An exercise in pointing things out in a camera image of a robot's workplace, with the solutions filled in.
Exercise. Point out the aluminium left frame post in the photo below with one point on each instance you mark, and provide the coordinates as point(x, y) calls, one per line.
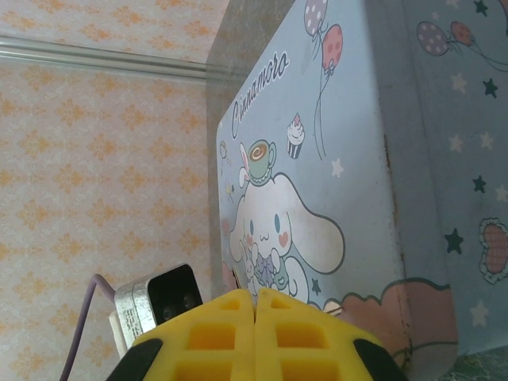
point(99, 59)

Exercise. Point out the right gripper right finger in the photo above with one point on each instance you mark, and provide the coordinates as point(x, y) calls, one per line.
point(337, 329)

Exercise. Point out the light blue cartoon tin box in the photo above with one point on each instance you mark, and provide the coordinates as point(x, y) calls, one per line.
point(317, 158)

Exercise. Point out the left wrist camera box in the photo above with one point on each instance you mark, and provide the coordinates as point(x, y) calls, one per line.
point(174, 289)

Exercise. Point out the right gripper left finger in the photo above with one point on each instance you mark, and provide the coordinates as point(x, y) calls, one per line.
point(174, 329)

